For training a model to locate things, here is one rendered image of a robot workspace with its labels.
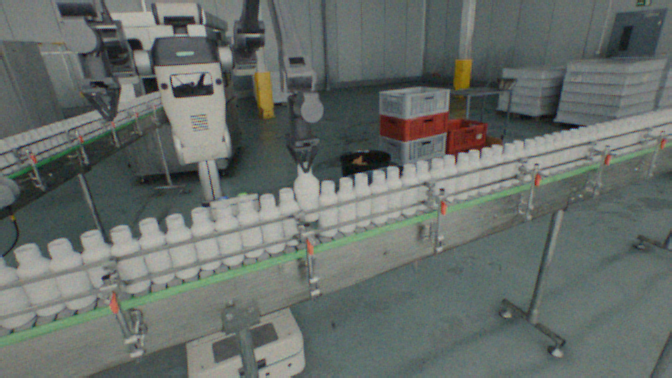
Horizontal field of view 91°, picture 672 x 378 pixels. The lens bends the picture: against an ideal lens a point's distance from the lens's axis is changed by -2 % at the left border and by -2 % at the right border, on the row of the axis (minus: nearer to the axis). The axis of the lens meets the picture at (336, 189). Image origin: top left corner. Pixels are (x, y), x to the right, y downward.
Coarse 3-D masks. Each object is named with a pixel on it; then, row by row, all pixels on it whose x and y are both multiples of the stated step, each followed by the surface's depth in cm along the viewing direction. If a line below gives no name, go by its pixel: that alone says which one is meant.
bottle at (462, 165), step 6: (462, 156) 116; (468, 156) 116; (462, 162) 116; (468, 162) 117; (456, 168) 117; (462, 168) 116; (468, 168) 116; (468, 174) 117; (456, 180) 118; (462, 180) 117; (468, 180) 118; (456, 186) 119; (462, 186) 118; (468, 186) 119; (456, 198) 121; (462, 198) 120
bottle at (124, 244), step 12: (120, 228) 78; (120, 240) 75; (132, 240) 78; (120, 252) 75; (132, 252) 77; (120, 264) 76; (132, 264) 77; (144, 264) 80; (120, 276) 78; (132, 276) 78; (132, 288) 79; (144, 288) 81
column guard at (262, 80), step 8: (256, 72) 782; (264, 72) 788; (256, 80) 794; (264, 80) 794; (256, 88) 810; (264, 88) 800; (256, 96) 826; (264, 96) 807; (272, 96) 818; (264, 104) 813; (272, 104) 822; (264, 112) 820; (272, 112) 828
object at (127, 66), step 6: (108, 54) 110; (114, 54) 110; (126, 54) 114; (114, 60) 112; (120, 60) 113; (126, 60) 116; (114, 66) 115; (120, 66) 116; (126, 66) 117; (132, 66) 117; (114, 72) 116; (120, 72) 117
